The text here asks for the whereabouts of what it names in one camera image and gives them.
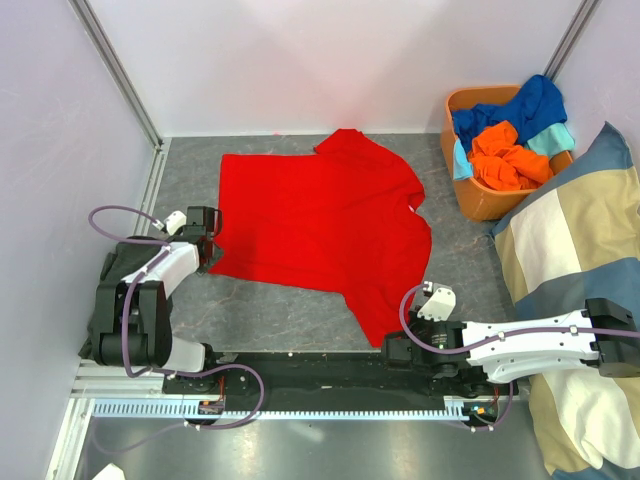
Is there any red t shirt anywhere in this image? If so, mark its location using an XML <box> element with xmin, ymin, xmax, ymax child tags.
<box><xmin>209</xmin><ymin>129</ymin><xmax>432</xmax><ymax>348</ymax></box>

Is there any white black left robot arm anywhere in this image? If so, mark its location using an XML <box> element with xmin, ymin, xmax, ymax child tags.
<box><xmin>85</xmin><ymin>205</ymin><xmax>223</xmax><ymax>393</ymax></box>

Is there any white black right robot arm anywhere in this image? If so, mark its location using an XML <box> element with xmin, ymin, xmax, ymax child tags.
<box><xmin>382</xmin><ymin>288</ymin><xmax>639</xmax><ymax>398</ymax></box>

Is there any dark green striped folded shirt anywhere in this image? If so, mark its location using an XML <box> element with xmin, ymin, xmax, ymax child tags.
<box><xmin>78</xmin><ymin>242</ymin><xmax>158</xmax><ymax>365</ymax></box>

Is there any orange plastic laundry basket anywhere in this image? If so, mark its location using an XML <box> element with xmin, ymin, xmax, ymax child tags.
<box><xmin>441</xmin><ymin>85</ymin><xmax>573</xmax><ymax>222</ymax></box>

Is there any blue and beige checked pillow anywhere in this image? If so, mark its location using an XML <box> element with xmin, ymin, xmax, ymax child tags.
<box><xmin>491</xmin><ymin>123</ymin><xmax>639</xmax><ymax>479</ymax></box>

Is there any orange t shirt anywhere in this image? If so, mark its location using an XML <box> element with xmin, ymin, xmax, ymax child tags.
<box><xmin>468</xmin><ymin>121</ymin><xmax>554</xmax><ymax>191</ymax></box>

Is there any white object bottom left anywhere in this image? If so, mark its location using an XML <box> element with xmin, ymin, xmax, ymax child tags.
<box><xmin>92</xmin><ymin>463</ymin><xmax>126</xmax><ymax>480</ymax></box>

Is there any blue and teal t shirt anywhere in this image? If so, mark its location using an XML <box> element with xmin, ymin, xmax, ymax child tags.
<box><xmin>452</xmin><ymin>75</ymin><xmax>575</xmax><ymax>181</ymax></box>

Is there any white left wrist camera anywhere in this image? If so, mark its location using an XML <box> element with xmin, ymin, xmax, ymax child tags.
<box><xmin>152</xmin><ymin>210</ymin><xmax>187</xmax><ymax>235</ymax></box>

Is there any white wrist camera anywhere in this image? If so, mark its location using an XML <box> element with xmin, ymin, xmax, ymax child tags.
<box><xmin>417</xmin><ymin>282</ymin><xmax>456</xmax><ymax>322</ymax></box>
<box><xmin>152</xmin><ymin>210</ymin><xmax>187</xmax><ymax>235</ymax></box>

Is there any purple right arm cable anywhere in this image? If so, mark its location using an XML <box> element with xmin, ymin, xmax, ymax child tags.
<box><xmin>399</xmin><ymin>282</ymin><xmax>640</xmax><ymax>436</ymax></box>

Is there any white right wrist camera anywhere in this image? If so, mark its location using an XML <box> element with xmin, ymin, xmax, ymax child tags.
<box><xmin>417</xmin><ymin>282</ymin><xmax>456</xmax><ymax>322</ymax></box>

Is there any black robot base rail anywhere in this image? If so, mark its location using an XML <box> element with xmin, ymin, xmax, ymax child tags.
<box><xmin>215</xmin><ymin>345</ymin><xmax>519</xmax><ymax>399</ymax></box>

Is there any light blue slotted cable duct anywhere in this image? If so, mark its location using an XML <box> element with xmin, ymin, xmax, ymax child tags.
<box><xmin>92</xmin><ymin>398</ymin><xmax>471</xmax><ymax>422</ymax></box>

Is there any aluminium corner frame post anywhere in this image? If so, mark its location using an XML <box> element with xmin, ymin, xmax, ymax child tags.
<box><xmin>69</xmin><ymin>0</ymin><xmax>164</xmax><ymax>150</ymax></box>

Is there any right aluminium corner post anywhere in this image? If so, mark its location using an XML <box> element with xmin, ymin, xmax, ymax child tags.
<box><xmin>543</xmin><ymin>0</ymin><xmax>601</xmax><ymax>81</ymax></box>

